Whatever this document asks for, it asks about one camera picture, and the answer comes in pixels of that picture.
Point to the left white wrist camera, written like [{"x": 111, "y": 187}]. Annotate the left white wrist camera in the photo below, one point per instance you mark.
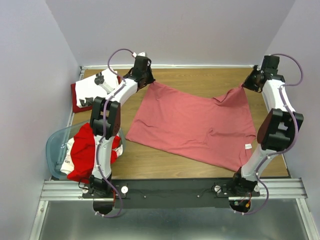
[{"x": 142, "y": 54}]

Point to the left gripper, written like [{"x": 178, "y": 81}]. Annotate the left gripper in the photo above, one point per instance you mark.
[{"x": 151, "y": 79}]

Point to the aluminium frame rail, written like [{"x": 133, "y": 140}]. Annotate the aluminium frame rail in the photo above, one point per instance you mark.
[{"x": 278, "y": 188}]

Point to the folded white printed t-shirt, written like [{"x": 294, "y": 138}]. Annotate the folded white printed t-shirt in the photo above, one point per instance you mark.
[{"x": 99, "y": 85}]

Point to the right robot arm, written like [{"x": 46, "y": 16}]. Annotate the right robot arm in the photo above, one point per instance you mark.
[{"x": 279, "y": 131}]

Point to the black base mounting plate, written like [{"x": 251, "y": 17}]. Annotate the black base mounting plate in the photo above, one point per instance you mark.
[{"x": 170, "y": 193}]

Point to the red and white t-shirt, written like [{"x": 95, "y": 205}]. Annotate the red and white t-shirt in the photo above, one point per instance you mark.
[{"x": 78, "y": 163}]

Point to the folded dark red t-shirt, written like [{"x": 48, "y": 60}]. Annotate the folded dark red t-shirt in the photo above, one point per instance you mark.
[{"x": 77, "y": 107}]

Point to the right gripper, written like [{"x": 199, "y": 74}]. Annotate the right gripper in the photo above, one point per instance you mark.
[{"x": 247, "y": 83}]

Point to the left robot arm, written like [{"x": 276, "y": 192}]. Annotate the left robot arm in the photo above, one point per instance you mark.
[{"x": 105, "y": 121}]

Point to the pink polo shirt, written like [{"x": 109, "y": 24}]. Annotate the pink polo shirt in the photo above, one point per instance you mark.
[{"x": 217, "y": 131}]

